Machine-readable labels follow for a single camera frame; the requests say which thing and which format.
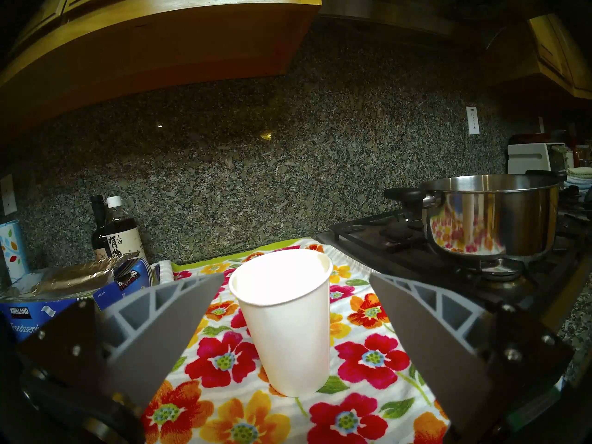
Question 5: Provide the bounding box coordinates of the white paper cup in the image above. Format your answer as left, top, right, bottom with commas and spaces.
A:
229, 249, 333, 397

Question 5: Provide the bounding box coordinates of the stainless steel gas cooktop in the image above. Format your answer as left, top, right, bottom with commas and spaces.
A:
314, 189, 592, 328

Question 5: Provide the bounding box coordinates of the dark glass bottle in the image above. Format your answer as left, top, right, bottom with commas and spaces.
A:
90, 195, 109, 259

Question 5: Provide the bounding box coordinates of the colourful patterned paper cup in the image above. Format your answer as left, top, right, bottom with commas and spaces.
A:
0, 220, 29, 284

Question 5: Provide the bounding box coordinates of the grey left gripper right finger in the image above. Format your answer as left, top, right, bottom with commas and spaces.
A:
370, 273, 574, 437

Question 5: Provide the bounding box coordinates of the striped blue yellow dish towel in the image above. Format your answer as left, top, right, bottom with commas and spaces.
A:
564, 167, 592, 189

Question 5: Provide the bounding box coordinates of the steel range hood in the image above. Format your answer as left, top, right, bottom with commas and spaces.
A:
319, 0, 532, 41

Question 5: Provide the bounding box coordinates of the soy sauce bottle white cap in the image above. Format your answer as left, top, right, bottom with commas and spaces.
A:
104, 196, 146, 261

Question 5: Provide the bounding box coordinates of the black capped gas burner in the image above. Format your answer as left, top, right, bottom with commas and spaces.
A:
382, 226, 421, 245
476, 258, 528, 284

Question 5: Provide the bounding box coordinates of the white kitchen appliance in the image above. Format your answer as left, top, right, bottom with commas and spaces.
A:
507, 142, 574, 174

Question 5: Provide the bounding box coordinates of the blue Kirkland foil box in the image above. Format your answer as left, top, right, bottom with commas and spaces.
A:
0, 257, 154, 342

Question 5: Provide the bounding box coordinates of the floral printed cloth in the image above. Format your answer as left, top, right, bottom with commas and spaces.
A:
141, 239, 451, 444

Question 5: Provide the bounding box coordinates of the clear plastic wrap bag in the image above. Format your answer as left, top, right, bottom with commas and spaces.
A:
28, 253, 139, 300

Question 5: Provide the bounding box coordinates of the stainless steel pot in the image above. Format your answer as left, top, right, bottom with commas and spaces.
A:
384, 170, 567, 262

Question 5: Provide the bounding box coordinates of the wide black cast iron grate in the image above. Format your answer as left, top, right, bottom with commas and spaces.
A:
317, 212, 592, 309

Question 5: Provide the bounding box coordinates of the wooden wall cabinet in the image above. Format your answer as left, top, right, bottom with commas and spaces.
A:
527, 14, 592, 101
0, 0, 322, 141

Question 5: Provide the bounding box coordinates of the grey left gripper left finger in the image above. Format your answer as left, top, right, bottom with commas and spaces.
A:
18, 273, 225, 413

